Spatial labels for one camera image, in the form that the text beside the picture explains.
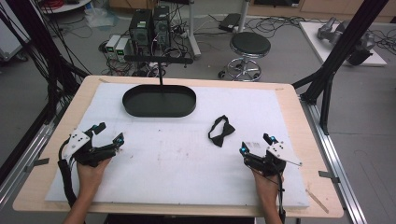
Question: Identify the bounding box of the white round table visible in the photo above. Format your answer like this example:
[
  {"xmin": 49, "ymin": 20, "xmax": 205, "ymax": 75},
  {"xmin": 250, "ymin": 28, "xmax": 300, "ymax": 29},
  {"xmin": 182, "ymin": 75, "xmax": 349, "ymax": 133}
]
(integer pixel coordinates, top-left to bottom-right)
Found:
[{"xmin": 38, "ymin": 0, "xmax": 92, "ymax": 15}]

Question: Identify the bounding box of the person's left hand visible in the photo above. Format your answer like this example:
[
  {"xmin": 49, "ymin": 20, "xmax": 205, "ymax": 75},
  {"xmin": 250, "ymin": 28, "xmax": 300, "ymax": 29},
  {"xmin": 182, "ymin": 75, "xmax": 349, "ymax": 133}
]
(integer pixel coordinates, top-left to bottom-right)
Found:
[{"xmin": 76, "ymin": 157, "xmax": 112, "ymax": 196}]

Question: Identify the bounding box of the black oval tray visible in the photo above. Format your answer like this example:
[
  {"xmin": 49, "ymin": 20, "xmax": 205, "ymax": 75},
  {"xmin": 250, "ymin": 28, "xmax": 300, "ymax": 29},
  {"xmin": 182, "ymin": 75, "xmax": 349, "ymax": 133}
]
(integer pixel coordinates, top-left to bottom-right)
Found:
[{"xmin": 121, "ymin": 84, "xmax": 198, "ymax": 119}]

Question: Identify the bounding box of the bundle of floor cables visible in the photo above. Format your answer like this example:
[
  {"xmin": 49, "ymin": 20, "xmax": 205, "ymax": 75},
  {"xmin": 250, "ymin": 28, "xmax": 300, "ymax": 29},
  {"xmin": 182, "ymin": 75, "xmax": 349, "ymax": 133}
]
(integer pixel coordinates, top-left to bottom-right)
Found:
[{"xmin": 246, "ymin": 14, "xmax": 318, "ymax": 40}]

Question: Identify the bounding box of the black frame strut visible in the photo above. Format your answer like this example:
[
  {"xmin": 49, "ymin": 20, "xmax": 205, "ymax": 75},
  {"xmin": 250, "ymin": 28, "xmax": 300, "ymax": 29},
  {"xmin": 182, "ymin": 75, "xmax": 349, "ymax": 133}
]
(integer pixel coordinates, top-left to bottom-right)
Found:
[
  {"xmin": 291, "ymin": 0, "xmax": 390, "ymax": 135},
  {"xmin": 5, "ymin": 0, "xmax": 90, "ymax": 124}
]

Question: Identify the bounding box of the white floor board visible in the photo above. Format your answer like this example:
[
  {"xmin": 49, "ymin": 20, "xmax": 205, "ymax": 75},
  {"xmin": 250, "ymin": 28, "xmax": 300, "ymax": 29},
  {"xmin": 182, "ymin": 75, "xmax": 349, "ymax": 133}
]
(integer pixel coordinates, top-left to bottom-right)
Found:
[{"xmin": 298, "ymin": 21, "xmax": 389, "ymax": 67}]

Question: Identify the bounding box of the grey robot part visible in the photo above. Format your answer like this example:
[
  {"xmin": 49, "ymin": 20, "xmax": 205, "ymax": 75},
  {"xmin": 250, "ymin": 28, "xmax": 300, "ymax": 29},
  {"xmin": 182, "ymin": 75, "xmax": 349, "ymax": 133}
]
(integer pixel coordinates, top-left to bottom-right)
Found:
[{"xmin": 317, "ymin": 16, "xmax": 377, "ymax": 66}]

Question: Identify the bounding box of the black computer tower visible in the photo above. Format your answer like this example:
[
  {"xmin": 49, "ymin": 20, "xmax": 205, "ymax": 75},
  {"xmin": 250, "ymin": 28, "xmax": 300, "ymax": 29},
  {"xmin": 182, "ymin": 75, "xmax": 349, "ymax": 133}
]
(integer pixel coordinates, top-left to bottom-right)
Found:
[
  {"xmin": 128, "ymin": 8, "xmax": 154, "ymax": 55},
  {"xmin": 152, "ymin": 5, "xmax": 172, "ymax": 50}
]

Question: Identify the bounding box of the person's right hand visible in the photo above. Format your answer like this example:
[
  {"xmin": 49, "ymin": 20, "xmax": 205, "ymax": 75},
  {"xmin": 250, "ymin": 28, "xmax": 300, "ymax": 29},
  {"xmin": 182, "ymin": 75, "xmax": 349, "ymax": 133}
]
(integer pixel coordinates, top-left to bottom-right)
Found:
[{"xmin": 251, "ymin": 169, "xmax": 285, "ymax": 201}]

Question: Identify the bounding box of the grey equipment case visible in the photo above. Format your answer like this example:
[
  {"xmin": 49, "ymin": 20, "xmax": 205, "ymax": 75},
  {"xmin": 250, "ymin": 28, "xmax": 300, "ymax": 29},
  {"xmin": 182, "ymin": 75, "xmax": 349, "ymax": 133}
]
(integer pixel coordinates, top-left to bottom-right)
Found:
[{"xmin": 0, "ymin": 0, "xmax": 32, "ymax": 63}]

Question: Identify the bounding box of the grey power supply unit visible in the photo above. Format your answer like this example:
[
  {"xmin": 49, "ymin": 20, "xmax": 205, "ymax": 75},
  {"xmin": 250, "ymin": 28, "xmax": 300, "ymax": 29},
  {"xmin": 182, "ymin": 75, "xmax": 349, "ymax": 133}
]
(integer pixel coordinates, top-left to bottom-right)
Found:
[
  {"xmin": 115, "ymin": 37, "xmax": 130, "ymax": 63},
  {"xmin": 105, "ymin": 34, "xmax": 121, "ymax": 54}
]

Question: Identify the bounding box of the black flat box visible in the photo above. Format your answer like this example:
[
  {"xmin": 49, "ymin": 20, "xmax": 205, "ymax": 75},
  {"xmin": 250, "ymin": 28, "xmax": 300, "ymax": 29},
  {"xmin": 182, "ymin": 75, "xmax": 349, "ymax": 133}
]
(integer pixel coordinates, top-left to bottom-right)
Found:
[{"xmin": 218, "ymin": 12, "xmax": 242, "ymax": 33}]

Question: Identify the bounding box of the white table leg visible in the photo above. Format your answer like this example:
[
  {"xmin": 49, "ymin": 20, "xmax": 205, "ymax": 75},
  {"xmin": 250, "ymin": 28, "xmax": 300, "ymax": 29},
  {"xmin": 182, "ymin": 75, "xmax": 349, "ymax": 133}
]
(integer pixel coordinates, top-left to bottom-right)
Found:
[
  {"xmin": 186, "ymin": 0, "xmax": 203, "ymax": 59},
  {"xmin": 233, "ymin": 0, "xmax": 252, "ymax": 34}
]

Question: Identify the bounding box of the black round stool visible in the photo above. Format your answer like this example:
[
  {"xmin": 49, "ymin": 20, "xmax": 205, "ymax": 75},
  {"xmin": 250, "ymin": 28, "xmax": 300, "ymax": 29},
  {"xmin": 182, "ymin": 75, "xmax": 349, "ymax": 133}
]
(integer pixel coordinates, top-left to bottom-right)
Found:
[{"xmin": 218, "ymin": 31, "xmax": 272, "ymax": 82}]

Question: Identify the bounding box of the black bow tie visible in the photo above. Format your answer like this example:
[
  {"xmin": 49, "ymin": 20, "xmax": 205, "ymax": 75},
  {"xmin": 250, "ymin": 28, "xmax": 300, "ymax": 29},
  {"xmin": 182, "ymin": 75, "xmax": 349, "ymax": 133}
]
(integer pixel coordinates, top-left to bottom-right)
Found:
[{"xmin": 207, "ymin": 114, "xmax": 236, "ymax": 148}]

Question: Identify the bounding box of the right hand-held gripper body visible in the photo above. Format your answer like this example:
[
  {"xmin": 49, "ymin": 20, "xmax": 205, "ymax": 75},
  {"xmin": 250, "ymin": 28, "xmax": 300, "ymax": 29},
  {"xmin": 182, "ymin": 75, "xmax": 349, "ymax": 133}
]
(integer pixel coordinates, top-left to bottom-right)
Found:
[{"xmin": 243, "ymin": 141, "xmax": 304, "ymax": 177}]

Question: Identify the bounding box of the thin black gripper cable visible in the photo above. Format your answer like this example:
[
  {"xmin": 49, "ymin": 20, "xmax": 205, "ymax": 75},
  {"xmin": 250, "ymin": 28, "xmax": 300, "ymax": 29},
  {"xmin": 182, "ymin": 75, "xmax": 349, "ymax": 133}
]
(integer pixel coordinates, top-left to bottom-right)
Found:
[{"xmin": 248, "ymin": 160, "xmax": 288, "ymax": 224}]

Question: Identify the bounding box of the aluminium rail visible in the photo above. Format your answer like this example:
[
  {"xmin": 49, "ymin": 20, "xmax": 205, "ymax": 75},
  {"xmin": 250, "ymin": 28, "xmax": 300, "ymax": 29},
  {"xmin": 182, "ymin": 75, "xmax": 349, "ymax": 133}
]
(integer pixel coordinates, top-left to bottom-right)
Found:
[
  {"xmin": 299, "ymin": 94, "xmax": 370, "ymax": 224},
  {"xmin": 0, "ymin": 102, "xmax": 68, "ymax": 209}
]

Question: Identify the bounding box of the white foam mat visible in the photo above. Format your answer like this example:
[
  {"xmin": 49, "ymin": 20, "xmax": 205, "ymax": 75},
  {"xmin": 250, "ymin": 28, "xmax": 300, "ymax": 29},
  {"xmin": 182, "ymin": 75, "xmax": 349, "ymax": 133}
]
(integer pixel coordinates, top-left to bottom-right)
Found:
[{"xmin": 44, "ymin": 82, "xmax": 311, "ymax": 209}]

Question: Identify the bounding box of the clear plastic bag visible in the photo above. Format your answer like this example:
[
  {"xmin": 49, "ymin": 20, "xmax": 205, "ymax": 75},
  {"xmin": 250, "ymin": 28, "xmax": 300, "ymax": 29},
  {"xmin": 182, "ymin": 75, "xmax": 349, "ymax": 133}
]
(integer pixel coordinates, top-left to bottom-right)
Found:
[{"xmin": 83, "ymin": 7, "xmax": 120, "ymax": 29}]

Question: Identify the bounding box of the black T-shaped stand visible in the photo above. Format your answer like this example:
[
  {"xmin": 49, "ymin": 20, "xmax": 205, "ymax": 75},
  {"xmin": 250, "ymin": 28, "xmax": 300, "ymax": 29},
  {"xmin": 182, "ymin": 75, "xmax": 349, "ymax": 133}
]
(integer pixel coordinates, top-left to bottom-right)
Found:
[{"xmin": 123, "ymin": 54, "xmax": 194, "ymax": 87}]

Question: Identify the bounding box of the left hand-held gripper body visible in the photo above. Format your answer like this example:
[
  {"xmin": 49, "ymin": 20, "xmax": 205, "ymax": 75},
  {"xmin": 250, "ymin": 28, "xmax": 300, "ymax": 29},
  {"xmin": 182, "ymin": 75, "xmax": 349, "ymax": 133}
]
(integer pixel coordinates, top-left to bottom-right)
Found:
[{"xmin": 61, "ymin": 128, "xmax": 119, "ymax": 168}]

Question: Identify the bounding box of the wooden stick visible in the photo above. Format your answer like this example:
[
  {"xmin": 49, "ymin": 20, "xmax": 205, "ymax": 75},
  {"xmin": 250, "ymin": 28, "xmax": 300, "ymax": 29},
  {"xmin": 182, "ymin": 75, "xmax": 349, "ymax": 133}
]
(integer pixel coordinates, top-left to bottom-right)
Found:
[{"xmin": 304, "ymin": 189, "xmax": 331, "ymax": 215}]

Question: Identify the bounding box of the grey metal clamp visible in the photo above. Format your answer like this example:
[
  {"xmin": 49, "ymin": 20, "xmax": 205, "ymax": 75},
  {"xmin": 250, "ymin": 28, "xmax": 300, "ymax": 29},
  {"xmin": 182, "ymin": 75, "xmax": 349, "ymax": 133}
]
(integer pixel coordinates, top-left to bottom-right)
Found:
[
  {"xmin": 318, "ymin": 170, "xmax": 341, "ymax": 185},
  {"xmin": 23, "ymin": 157, "xmax": 50, "ymax": 174}
]

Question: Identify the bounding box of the black sleeved gripper cable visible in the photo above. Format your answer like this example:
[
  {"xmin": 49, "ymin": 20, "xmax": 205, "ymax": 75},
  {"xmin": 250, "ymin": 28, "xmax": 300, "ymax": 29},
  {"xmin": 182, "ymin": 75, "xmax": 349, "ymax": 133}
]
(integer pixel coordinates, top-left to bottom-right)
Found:
[{"xmin": 57, "ymin": 138, "xmax": 78, "ymax": 209}]

